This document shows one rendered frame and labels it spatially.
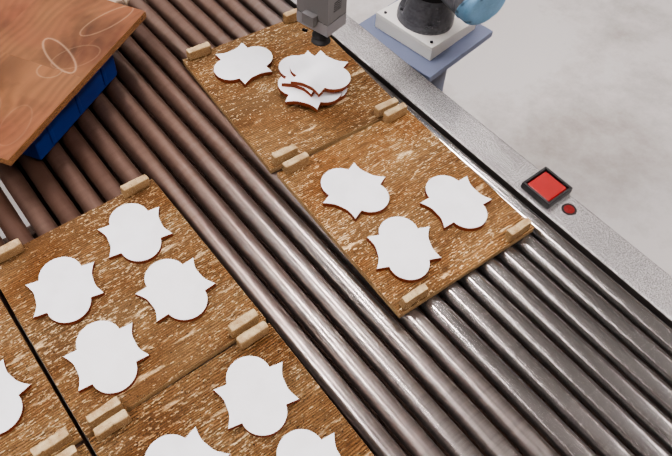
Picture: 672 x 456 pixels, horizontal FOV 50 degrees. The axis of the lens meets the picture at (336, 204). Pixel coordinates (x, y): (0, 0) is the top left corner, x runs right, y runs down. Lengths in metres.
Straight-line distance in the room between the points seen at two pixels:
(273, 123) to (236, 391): 0.63
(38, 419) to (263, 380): 0.37
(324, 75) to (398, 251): 0.48
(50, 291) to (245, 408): 0.43
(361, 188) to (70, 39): 0.73
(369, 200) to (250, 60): 0.50
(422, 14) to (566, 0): 1.97
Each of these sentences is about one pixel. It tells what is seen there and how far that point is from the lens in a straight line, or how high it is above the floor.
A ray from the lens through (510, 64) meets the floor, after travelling 3.31.
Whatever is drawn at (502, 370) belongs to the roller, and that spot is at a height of 0.92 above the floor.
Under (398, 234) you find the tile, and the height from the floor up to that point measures 0.95.
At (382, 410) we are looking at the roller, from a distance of 1.26.
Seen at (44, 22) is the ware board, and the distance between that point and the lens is 1.78.
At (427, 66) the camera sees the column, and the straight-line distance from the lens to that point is 1.87.
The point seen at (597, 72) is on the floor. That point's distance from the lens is 3.41.
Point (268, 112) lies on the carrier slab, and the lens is 1.62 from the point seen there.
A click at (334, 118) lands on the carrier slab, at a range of 1.61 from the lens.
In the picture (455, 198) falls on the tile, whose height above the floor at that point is 0.95.
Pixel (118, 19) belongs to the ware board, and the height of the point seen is 1.04.
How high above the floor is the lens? 2.08
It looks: 52 degrees down
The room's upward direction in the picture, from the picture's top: 4 degrees clockwise
